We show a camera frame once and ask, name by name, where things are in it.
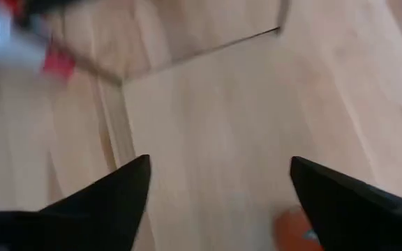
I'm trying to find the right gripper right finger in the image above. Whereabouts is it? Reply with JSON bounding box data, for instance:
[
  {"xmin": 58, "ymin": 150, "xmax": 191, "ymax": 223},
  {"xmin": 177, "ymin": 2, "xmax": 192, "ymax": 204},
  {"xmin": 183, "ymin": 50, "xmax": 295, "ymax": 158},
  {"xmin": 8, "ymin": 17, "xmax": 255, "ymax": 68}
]
[{"xmin": 290, "ymin": 155, "xmax": 402, "ymax": 251}]

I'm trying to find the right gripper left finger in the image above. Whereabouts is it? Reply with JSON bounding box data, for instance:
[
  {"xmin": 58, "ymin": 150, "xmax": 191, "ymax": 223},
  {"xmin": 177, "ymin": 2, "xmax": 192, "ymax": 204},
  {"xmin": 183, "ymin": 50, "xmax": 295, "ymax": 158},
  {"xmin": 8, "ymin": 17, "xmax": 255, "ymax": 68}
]
[{"xmin": 0, "ymin": 154, "xmax": 152, "ymax": 251}]

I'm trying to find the red white can silver lid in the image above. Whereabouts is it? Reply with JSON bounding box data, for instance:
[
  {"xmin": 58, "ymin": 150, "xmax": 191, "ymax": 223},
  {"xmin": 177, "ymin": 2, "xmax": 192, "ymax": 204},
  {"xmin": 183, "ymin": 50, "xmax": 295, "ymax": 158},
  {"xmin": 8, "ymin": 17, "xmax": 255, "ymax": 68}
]
[{"xmin": 0, "ymin": 0, "xmax": 78, "ymax": 83}]

